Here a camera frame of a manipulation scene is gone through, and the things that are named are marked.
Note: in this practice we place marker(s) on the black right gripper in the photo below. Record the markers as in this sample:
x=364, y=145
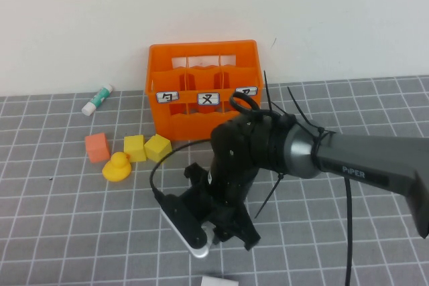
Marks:
x=231, y=192

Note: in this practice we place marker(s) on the grey plastic fork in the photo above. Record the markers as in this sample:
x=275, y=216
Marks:
x=207, y=236

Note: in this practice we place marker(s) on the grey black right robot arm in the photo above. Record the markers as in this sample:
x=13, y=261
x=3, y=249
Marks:
x=352, y=155

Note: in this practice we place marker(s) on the orange plastic cutlery holder crate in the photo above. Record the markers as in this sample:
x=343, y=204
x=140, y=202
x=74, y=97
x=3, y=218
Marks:
x=187, y=125

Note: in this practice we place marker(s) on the black zip tie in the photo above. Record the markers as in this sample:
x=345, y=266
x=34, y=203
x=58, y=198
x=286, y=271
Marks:
x=298, y=105
x=268, y=199
x=267, y=91

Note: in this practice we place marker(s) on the white paper piece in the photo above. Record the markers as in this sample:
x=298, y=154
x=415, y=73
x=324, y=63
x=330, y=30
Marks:
x=218, y=281

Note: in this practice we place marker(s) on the yellow foam cube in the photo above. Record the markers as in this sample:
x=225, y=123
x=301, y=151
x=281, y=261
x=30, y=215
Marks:
x=155, y=147
x=134, y=148

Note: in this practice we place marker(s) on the yellow rubber duck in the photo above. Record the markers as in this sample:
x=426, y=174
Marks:
x=116, y=168

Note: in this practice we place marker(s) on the white label character 叉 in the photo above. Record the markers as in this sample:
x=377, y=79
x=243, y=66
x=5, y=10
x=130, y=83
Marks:
x=208, y=98

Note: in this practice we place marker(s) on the white label character 刀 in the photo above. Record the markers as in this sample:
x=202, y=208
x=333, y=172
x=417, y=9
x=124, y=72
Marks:
x=247, y=90

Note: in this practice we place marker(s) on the white label character 勺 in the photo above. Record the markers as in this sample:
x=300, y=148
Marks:
x=167, y=97

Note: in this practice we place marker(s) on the orange foam cube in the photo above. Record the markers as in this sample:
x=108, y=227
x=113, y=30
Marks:
x=97, y=148

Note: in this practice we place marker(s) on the white green glue stick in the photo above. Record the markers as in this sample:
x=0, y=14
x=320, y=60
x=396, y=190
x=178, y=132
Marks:
x=97, y=100

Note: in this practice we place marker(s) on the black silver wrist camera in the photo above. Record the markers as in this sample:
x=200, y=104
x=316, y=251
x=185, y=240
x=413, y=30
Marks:
x=182, y=224

